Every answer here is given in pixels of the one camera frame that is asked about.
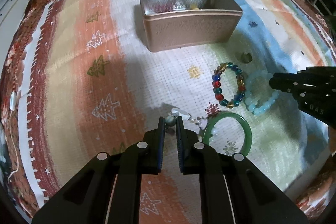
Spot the light blue bead bracelet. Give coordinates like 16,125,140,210
243,69,281,117

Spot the green jade bangle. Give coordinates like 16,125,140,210
202,111,252,157

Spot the small dark green stone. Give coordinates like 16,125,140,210
236,52,253,64

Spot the brown floral bed sheet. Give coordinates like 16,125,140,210
1,0,335,222

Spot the striped colourful woven cloth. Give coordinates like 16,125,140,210
24,0,335,223

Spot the rose gold metal tin box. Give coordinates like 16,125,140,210
139,0,243,52

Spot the white headboard with gold trim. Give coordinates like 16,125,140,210
1,0,30,40

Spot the multicolour glass bead bracelet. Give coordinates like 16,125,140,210
212,62,247,109

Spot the white cable with switch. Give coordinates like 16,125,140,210
6,91,21,183

